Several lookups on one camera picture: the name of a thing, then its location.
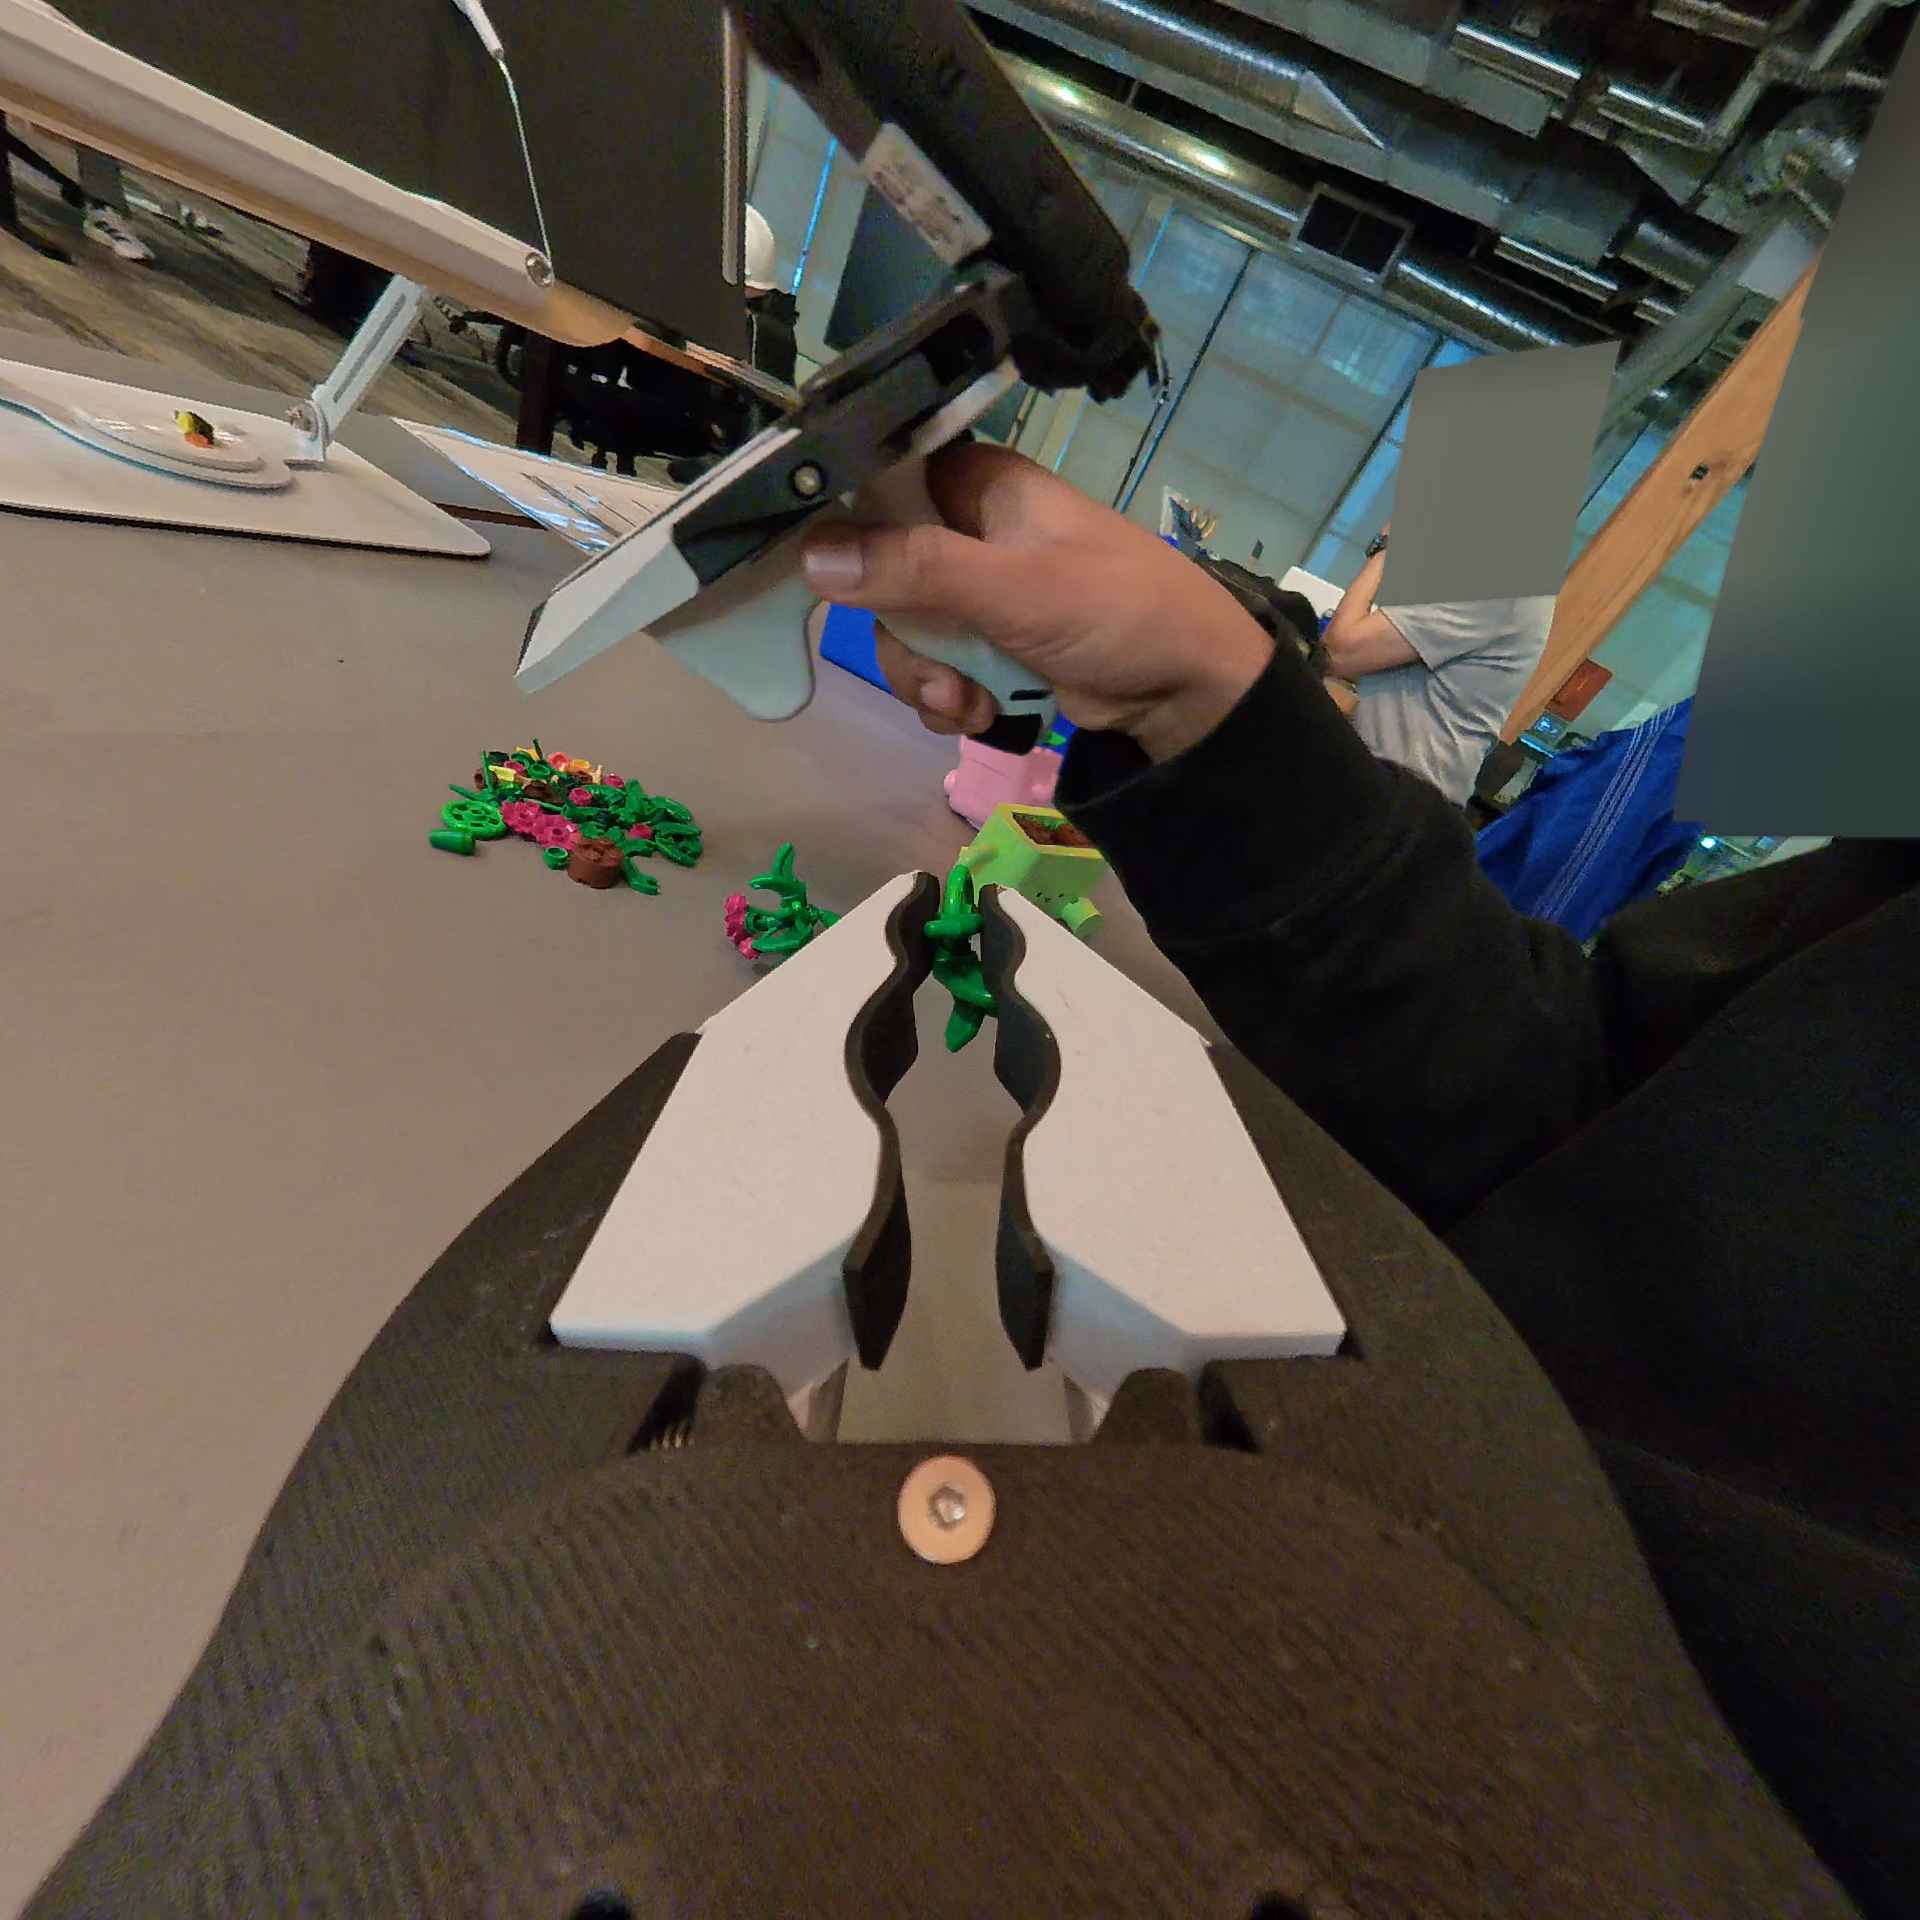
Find person's right forearm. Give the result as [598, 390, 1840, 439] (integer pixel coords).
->
[1053, 591, 1613, 1234]

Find pile of small toy pieces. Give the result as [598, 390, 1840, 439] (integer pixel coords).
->
[433, 739, 706, 897]

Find blue plastic bin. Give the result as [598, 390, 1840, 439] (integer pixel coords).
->
[822, 601, 902, 698]

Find dark computer monitor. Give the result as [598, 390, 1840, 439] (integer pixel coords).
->
[90, 0, 750, 362]

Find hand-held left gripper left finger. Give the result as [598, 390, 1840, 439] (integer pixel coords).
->
[546, 870, 938, 1441]

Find green toy leaf cluster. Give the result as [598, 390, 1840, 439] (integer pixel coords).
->
[921, 863, 997, 1055]

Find lime toy brick pot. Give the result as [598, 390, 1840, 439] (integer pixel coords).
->
[955, 803, 1105, 935]

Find person's right hand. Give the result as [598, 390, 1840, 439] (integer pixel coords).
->
[798, 439, 1278, 741]

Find laminated paper sheet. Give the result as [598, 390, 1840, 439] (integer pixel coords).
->
[398, 419, 706, 550]

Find blue cloth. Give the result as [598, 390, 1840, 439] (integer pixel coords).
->
[1477, 704, 1710, 947]

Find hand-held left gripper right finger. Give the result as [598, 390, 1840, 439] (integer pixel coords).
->
[977, 881, 1349, 1439]

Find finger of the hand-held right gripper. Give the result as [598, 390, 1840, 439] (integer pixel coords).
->
[513, 423, 819, 697]

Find white monitor stand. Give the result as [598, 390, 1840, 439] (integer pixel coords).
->
[0, 0, 557, 561]

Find white cable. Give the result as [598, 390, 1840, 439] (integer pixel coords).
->
[458, 0, 548, 265]

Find wooden pillar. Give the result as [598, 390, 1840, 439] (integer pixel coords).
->
[1501, 255, 1824, 746]

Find green leafy toy plant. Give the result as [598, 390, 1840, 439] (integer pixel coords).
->
[723, 844, 843, 963]

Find pink toy pot with plant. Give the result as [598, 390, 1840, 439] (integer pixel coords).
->
[945, 728, 1071, 820]

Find silver ceiling ducts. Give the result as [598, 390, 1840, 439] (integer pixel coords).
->
[960, 0, 1920, 348]

